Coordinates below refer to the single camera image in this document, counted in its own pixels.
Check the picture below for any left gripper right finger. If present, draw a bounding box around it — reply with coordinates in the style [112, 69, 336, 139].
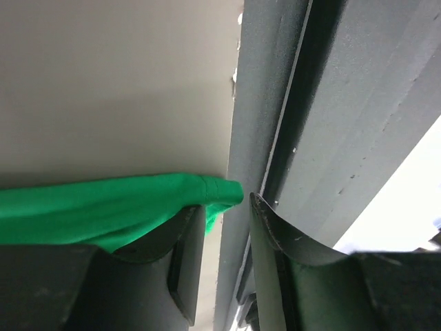
[249, 193, 440, 330]

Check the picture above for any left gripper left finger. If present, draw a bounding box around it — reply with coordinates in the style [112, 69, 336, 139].
[1, 205, 205, 330]

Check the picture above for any green t shirt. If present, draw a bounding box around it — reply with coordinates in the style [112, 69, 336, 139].
[1, 173, 244, 252]

